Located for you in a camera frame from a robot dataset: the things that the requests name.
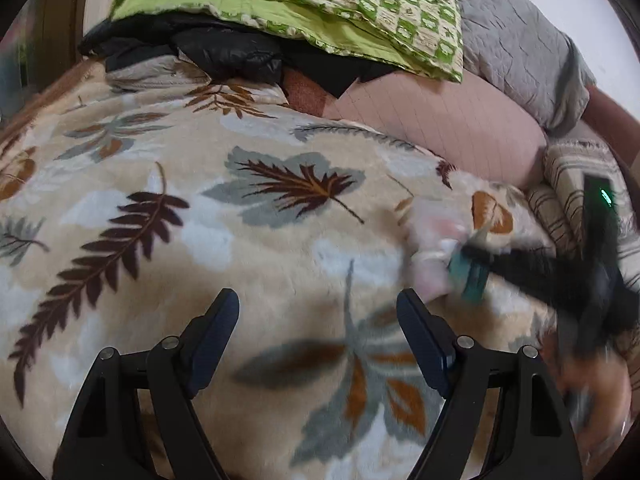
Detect brown beige headboard cushion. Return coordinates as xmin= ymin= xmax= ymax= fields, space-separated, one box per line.
xmin=582 ymin=86 xmax=640 ymax=166

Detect green checkered quilt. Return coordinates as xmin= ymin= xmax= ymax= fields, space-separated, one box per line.
xmin=108 ymin=0 xmax=463 ymax=82

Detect leaf-patterned fleece blanket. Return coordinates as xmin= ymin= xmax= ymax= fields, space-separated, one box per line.
xmin=0 ymin=54 xmax=597 ymax=480

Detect person's right hand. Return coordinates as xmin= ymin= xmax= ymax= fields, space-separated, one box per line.
xmin=539 ymin=330 xmax=631 ymax=477

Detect teal tissue packet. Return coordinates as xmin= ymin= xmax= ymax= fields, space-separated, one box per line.
xmin=448 ymin=252 xmax=489 ymax=304

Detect black jacket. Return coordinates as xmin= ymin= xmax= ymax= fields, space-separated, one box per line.
xmin=78 ymin=11 xmax=397 ymax=98

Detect clear knotted plastic bag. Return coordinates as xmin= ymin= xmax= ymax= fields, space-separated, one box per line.
xmin=399 ymin=197 xmax=487 ymax=304

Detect pink bolster pillow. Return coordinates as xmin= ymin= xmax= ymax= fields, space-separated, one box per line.
xmin=323 ymin=72 xmax=547 ymax=188

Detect grey quilted pillow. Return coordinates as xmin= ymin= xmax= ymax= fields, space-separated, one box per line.
xmin=458 ymin=0 xmax=596 ymax=136

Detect striped floral folded quilt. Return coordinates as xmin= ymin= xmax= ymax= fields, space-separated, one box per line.
xmin=527 ymin=140 xmax=639 ymax=292

